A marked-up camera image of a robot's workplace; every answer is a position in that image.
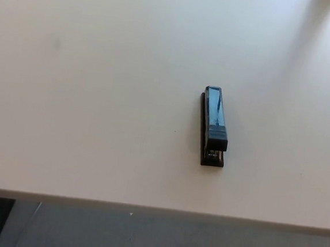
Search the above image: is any black desk stapler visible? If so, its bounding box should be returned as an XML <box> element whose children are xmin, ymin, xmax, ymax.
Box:
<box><xmin>194</xmin><ymin>85</ymin><xmax>233</xmax><ymax>169</ymax></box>

